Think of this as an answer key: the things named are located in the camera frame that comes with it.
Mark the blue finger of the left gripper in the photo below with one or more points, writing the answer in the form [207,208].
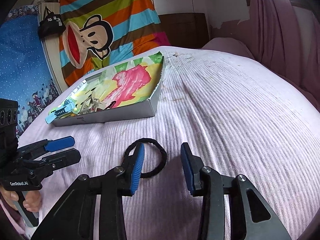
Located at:
[44,146]
[46,166]

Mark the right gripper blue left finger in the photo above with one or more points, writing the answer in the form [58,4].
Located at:
[72,217]

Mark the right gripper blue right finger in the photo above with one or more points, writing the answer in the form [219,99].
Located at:
[251,215]

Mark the light blue watch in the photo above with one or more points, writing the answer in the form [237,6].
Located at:
[67,107]

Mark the beige hair claw clip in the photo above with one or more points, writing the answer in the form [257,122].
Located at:
[87,104]

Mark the black clip with flower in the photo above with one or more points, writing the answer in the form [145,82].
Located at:
[104,106]

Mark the person's left hand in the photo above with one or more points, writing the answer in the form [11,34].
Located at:
[32,202]

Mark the blue fabric wardrobe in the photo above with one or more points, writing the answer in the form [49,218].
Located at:
[25,75]

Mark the grey cardboard tray box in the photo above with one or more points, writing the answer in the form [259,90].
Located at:
[145,109]

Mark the pink striped bed cover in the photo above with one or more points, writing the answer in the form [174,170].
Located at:
[235,114]

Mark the colourful paper tray liner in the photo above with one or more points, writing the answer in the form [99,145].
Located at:
[127,83]

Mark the black tote bag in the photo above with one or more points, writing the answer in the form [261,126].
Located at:
[51,24]

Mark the striped monkey bed sheet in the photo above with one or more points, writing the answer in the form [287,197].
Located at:
[103,32]

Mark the pink pillow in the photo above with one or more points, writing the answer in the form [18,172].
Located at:
[229,45]

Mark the dark wooden headboard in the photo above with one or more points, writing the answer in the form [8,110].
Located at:
[186,30]

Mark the pink curtain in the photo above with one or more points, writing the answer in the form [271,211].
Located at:
[277,44]

